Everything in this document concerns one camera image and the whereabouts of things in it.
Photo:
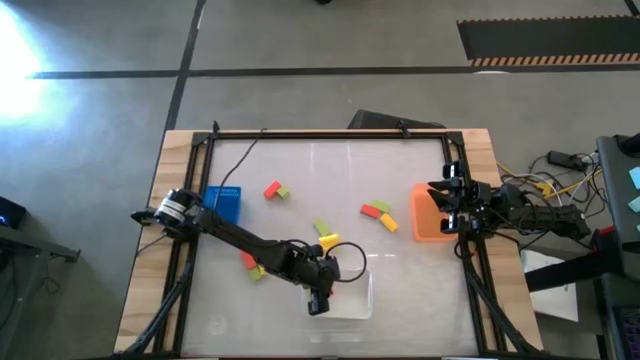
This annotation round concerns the yellow foam block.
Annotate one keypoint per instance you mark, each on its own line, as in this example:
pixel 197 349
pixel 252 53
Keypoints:
pixel 388 222
pixel 260 272
pixel 328 242

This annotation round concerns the white paper sheet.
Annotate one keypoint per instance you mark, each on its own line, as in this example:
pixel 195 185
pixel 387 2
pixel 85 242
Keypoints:
pixel 550 300

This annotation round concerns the black frame clamp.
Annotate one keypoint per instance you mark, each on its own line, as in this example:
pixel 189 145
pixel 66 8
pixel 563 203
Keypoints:
pixel 404 131

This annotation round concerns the black side desk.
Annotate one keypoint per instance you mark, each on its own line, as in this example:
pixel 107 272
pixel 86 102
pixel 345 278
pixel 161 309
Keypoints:
pixel 622 225

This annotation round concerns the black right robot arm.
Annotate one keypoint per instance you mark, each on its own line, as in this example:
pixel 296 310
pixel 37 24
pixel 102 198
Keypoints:
pixel 545 217

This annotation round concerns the white plastic bin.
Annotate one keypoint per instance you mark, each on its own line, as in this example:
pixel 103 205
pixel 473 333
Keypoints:
pixel 355 300

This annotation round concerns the red foam block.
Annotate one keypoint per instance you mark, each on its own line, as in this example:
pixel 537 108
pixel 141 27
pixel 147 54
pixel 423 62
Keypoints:
pixel 248 260
pixel 272 190
pixel 370 211

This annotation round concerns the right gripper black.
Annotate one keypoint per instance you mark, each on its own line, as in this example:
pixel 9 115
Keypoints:
pixel 462 200

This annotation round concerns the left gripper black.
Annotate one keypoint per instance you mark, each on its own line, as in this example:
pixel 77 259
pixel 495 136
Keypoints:
pixel 320 277

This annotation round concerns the blue plastic mesh basket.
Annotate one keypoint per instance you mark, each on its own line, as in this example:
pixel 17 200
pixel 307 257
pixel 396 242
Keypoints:
pixel 222 200

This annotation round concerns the black power adapter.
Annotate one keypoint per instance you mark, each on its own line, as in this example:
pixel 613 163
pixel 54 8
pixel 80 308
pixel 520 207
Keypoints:
pixel 562 159

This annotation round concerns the black slanted support bar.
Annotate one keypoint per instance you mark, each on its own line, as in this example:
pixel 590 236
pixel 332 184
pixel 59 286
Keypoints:
pixel 570 272

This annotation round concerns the cyan sticky note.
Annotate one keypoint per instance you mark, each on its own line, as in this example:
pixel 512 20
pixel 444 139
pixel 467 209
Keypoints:
pixel 635 204
pixel 635 178

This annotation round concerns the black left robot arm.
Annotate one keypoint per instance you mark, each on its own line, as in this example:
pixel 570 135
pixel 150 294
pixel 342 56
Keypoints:
pixel 240 235

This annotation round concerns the orange plastic bin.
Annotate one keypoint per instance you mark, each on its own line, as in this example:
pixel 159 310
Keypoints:
pixel 425 220

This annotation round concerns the black aluminium table frame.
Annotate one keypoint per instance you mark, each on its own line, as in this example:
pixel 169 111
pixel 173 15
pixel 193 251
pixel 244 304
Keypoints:
pixel 325 135

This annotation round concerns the black device with blue light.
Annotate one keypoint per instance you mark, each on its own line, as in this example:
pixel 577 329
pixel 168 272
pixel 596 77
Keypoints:
pixel 10 212

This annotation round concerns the black hazard-striped floor mat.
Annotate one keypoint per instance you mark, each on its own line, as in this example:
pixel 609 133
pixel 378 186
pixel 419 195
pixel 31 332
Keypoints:
pixel 545 37

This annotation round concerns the green foam block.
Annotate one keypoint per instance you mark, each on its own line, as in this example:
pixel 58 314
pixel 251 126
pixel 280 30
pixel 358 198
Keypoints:
pixel 381 205
pixel 251 275
pixel 321 228
pixel 284 192

